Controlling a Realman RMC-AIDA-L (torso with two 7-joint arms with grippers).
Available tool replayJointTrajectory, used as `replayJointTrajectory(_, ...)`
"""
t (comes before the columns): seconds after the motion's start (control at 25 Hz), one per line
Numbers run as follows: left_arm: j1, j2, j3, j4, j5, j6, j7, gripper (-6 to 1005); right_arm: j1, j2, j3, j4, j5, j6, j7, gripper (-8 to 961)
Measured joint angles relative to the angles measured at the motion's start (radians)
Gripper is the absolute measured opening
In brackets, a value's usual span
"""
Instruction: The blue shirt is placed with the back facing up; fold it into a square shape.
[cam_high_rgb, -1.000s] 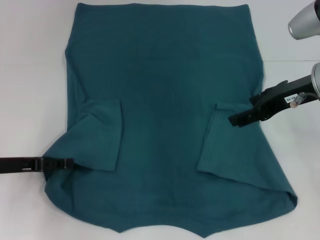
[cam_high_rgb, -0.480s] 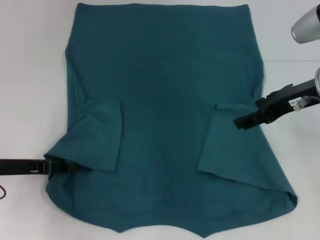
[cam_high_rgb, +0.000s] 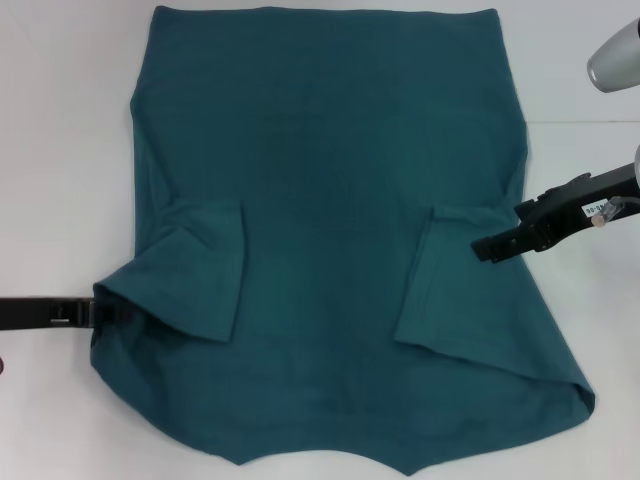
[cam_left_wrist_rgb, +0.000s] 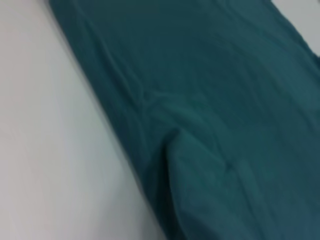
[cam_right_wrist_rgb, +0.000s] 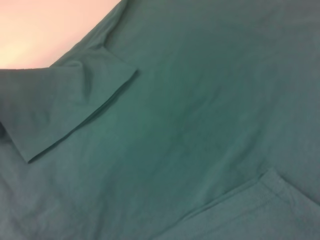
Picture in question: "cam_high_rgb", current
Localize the translucent cable connector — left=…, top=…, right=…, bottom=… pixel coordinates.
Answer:
left=598, top=196, right=627, bottom=224

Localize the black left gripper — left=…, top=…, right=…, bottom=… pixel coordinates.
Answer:
left=0, top=295, right=133, bottom=332

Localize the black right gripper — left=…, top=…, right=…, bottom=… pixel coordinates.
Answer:
left=472, top=161, right=640, bottom=265

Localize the teal blue shirt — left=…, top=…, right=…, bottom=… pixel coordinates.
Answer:
left=88, top=4, right=597, bottom=464

